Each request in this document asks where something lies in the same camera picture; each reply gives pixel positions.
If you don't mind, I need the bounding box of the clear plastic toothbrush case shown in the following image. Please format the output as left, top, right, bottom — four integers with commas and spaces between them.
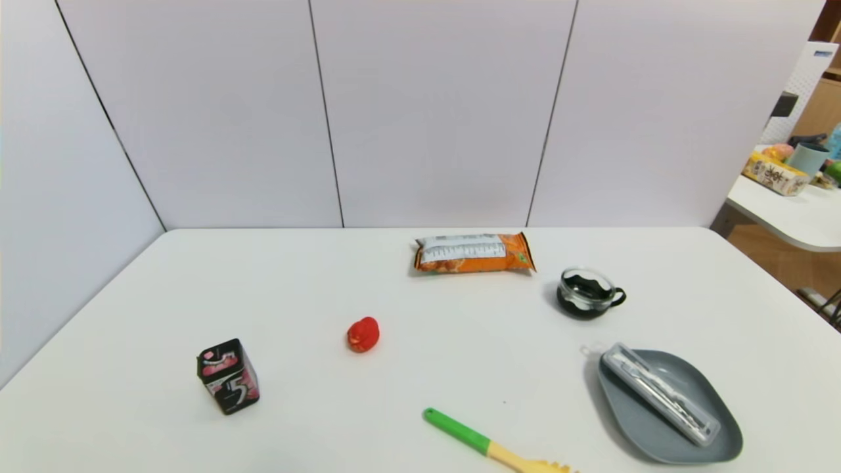
580, 342, 721, 447

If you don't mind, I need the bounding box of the grey square plastic dish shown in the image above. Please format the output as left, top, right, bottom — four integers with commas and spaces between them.
597, 349, 744, 465

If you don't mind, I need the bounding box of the orange snack bag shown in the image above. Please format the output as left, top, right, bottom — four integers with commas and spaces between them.
413, 232, 537, 275

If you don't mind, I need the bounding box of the red rubber duck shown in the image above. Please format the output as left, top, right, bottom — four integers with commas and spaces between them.
347, 317, 380, 353

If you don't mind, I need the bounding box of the glass cup with dark liquid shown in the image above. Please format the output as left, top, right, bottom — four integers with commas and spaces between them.
557, 267, 627, 321

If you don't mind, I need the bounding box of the green yellow plastic fork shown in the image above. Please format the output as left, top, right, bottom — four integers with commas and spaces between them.
423, 407, 579, 473

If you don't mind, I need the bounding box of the black gum box with 5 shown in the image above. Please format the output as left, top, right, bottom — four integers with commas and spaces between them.
196, 338, 260, 416

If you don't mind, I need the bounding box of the yellow printed carton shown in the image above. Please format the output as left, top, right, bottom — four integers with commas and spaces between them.
742, 152, 811, 196

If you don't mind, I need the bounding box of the white side table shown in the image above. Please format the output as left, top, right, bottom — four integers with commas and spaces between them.
710, 172, 841, 254

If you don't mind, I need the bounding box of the teal cup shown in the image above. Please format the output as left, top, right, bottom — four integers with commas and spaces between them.
786, 143, 830, 177

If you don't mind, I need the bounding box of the black chair base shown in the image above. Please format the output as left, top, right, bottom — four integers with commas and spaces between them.
797, 287, 841, 329

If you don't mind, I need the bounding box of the wooden cabinet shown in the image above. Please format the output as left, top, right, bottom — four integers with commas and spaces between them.
792, 0, 841, 139

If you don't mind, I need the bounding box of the white perforated panel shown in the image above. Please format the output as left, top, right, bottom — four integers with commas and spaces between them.
762, 41, 839, 146

